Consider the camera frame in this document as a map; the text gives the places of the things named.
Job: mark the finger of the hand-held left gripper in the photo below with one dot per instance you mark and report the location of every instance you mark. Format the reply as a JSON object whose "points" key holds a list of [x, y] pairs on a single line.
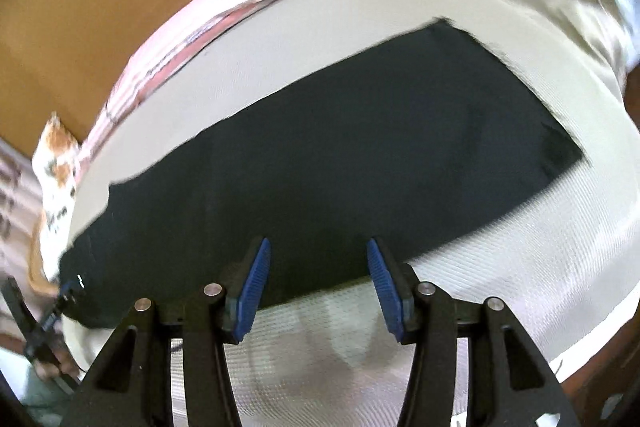
{"points": [[47, 324]]}

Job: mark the patterned beige curtain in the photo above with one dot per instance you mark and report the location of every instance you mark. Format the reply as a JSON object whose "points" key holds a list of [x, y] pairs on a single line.
{"points": [[17, 207]]}

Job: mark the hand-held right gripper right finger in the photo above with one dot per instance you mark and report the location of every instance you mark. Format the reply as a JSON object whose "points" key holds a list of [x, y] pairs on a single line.
{"points": [[387, 292]]}

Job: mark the wooden bed frame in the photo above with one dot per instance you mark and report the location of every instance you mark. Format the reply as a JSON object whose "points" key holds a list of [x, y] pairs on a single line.
{"points": [[610, 372]]}

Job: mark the floral white orange pillow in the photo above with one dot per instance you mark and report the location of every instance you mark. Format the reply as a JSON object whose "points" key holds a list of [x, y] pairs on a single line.
{"points": [[57, 167]]}

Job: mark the black pants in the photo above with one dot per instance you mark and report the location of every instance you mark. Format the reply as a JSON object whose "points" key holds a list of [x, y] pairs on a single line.
{"points": [[325, 157]]}

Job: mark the person's left hand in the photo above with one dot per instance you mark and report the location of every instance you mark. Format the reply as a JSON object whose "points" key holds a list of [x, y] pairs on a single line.
{"points": [[52, 364]]}

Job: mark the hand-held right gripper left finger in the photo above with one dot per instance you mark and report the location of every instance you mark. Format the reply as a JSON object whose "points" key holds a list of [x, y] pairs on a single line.
{"points": [[252, 292]]}

